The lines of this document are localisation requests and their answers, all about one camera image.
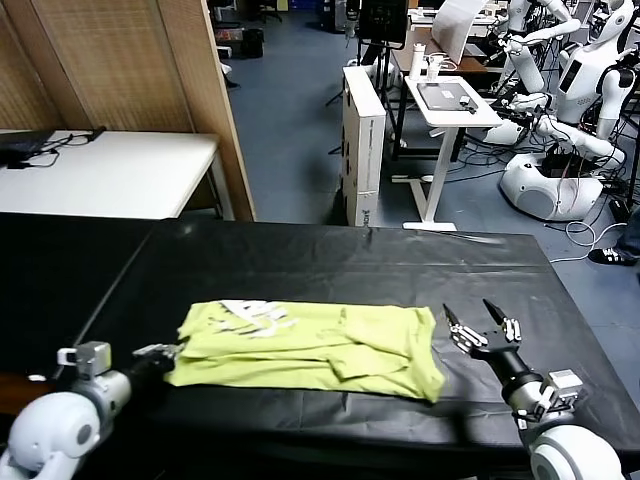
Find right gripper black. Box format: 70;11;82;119
442;298;545;397

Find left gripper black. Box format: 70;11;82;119
127;342;182;384

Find yellow-green t-shirt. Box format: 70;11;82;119
163;298;446;404

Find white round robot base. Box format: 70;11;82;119
498;152;605;221

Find smaller black covered table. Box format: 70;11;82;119
0;212;171;401

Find black white-striped shoe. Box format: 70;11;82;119
588;246;639;268

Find large black table cover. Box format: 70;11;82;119
49;219;640;451

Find blue jeans leg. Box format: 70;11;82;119
617;204;640;261

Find white rectangular table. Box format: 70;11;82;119
0;129;235;221

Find white standing desk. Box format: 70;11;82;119
391;74;504;232

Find tall white cardboard box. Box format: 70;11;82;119
341;65;387;227

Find grey closed laptop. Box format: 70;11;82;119
415;82;479;111

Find dark laptop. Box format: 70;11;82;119
0;130;51;156

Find brown wooden desk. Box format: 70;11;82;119
389;27;504;76

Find white cup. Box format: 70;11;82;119
424;52;447;81

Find black tripod stand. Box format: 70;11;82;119
324;39;401;156

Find white bottle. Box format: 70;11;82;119
408;42;426;79

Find white curved panel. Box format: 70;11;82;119
432;0;484;65

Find black bin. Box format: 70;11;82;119
242;28;265;59

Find black monitor on stand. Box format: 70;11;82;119
358;0;407;42

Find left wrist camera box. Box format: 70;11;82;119
56;341;112;384

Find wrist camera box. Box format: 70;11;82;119
56;341;112;384
537;368;585;419

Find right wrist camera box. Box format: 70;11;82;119
537;368;585;419

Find white floor cable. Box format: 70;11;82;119
547;219;629;264

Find black cable with adapter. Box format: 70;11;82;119
0;126;107;170

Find white humanoid robot black straps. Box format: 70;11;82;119
537;0;640;166

